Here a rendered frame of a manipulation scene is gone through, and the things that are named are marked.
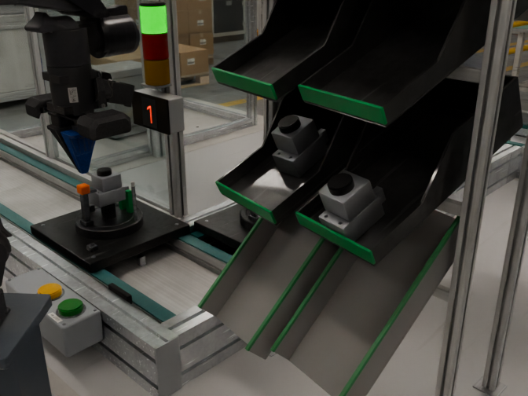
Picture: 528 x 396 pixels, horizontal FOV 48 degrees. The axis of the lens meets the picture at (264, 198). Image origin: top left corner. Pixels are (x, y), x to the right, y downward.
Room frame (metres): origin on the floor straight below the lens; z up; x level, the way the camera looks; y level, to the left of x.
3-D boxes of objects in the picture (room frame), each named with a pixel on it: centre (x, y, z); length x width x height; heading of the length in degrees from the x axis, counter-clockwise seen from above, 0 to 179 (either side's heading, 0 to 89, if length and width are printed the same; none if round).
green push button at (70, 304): (0.83, 0.32, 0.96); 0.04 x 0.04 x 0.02
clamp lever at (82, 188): (1.11, 0.36, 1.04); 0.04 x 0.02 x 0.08; 136
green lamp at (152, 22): (1.19, 0.21, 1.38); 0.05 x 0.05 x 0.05
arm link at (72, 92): (0.80, 0.26, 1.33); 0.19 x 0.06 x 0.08; 46
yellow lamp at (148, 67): (1.19, 0.21, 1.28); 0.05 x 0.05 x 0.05
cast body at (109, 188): (1.15, 0.32, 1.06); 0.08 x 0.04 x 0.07; 136
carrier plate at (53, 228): (1.14, 0.33, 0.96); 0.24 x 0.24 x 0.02; 46
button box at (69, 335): (0.88, 0.37, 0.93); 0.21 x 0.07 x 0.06; 46
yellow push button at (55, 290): (0.88, 0.37, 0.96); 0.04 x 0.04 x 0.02
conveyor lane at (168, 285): (1.20, 0.36, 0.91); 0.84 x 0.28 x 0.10; 46
